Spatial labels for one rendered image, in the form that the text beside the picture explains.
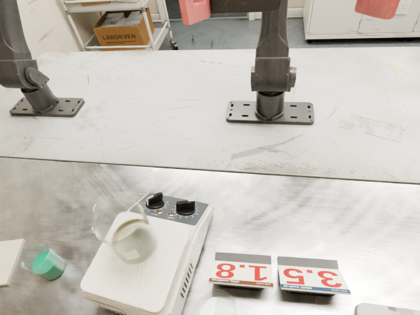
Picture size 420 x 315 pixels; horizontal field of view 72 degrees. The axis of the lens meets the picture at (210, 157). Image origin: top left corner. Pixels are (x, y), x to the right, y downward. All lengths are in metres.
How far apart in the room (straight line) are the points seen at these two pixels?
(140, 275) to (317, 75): 0.66
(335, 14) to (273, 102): 2.17
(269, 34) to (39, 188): 0.56
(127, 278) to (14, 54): 0.59
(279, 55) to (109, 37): 2.21
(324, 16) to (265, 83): 2.20
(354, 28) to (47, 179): 2.59
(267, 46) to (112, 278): 0.47
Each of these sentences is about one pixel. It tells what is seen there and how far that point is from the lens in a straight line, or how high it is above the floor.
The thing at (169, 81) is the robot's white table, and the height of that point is 0.90.
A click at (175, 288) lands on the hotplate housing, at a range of 0.42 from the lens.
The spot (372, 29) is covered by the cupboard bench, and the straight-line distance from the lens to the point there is 2.91.
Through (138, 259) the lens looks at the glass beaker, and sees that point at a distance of 0.41.
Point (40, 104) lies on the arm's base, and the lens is 0.88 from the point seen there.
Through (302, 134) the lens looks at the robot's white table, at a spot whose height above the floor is 0.90.
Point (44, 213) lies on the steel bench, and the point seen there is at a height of 0.90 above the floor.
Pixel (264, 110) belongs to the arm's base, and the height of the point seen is 0.93.
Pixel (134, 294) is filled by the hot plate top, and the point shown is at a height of 0.99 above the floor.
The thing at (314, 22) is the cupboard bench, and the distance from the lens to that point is 2.78.
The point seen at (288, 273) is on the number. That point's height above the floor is 0.92.
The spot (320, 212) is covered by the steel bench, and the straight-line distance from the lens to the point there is 0.55.
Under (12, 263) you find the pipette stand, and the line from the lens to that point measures 0.63.
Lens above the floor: 1.36
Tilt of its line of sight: 49 degrees down
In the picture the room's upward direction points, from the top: 9 degrees counter-clockwise
